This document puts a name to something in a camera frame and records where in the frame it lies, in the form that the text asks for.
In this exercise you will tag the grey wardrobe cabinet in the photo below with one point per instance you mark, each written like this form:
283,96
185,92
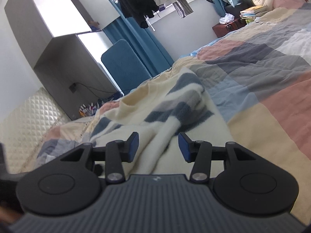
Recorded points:
60,65

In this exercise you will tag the patchwork bed quilt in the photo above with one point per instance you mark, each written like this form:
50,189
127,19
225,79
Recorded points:
267,77

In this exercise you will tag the cream quilted headboard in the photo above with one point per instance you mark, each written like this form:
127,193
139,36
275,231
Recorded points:
29,121

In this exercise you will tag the stack of books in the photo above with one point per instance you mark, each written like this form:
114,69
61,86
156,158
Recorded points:
254,12

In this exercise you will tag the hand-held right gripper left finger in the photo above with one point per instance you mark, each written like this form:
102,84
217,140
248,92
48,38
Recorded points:
134,148

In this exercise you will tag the blue padded panel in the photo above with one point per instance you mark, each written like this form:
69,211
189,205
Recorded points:
124,65

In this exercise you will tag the blue curtain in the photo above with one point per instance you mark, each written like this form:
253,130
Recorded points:
145,43

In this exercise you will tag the black white striped garment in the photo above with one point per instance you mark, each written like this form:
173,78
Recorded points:
182,7

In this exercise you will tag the pink blanket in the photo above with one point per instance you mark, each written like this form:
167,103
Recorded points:
289,1

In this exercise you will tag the cluster of cosmetic bottles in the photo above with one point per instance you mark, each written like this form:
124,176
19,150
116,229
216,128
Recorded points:
87,109

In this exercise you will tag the black hanging jacket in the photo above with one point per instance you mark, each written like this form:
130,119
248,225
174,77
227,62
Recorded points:
131,0

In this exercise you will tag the red trunk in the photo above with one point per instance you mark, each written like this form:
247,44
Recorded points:
223,30

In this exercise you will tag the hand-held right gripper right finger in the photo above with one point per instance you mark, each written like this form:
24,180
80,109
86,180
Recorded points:
183,148

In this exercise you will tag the white plastic bag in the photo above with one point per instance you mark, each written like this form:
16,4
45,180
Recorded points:
227,19

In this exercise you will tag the cream striped sweater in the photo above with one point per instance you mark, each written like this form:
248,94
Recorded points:
194,126

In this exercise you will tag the brown plush toy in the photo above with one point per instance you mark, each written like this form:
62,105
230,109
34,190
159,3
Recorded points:
93,24

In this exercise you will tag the black wall socket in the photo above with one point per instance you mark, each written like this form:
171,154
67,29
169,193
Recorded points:
73,87

